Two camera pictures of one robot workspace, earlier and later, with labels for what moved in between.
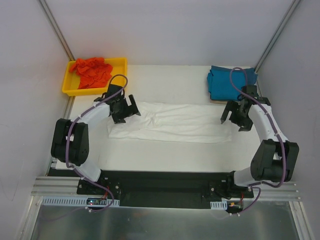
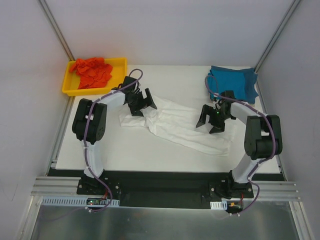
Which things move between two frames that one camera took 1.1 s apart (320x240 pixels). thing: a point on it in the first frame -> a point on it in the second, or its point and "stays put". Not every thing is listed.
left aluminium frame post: [56, 30] stays put
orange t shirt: [93, 72] stays put
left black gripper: [125, 110] -> [141, 103]
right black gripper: [236, 116] -> [211, 119]
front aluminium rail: [68, 186] stays put
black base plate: [164, 189] stays put
